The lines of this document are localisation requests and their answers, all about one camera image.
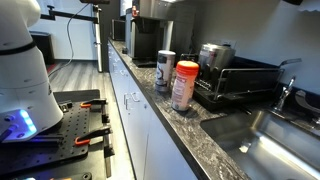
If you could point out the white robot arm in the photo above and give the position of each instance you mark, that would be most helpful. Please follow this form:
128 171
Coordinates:
27 104

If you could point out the white cylindrical canister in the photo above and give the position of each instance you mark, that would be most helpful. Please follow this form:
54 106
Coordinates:
165 62

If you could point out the orange lid creamer bottle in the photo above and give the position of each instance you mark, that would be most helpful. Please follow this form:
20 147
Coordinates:
186 72

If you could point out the grey cabinet front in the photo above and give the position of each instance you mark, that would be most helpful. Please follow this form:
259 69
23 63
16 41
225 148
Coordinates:
153 153

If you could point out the orange black clamp rear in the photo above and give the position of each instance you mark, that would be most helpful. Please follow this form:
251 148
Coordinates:
88 104

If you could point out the orange black clamp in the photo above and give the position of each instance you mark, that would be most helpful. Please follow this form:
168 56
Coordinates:
88 104
86 138

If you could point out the stainless steel pot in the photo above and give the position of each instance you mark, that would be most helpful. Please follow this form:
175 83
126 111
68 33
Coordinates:
214 56

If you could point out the black coffee machine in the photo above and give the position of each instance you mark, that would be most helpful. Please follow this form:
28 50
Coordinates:
153 25

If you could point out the black dish drying rack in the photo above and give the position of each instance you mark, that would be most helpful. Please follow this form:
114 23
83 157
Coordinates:
243 81

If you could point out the orange black clamp front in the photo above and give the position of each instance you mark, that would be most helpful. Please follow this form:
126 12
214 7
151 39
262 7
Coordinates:
86 138

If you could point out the stainless steel sink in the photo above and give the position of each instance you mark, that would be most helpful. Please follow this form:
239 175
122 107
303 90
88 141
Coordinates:
266 146

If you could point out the chrome sink faucet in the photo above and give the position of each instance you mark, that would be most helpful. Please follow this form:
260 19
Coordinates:
285 93

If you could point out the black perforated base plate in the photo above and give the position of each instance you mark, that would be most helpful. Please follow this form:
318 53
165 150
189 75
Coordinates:
51 147

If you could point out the black camera on mount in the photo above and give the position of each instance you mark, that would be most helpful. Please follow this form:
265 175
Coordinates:
95 2

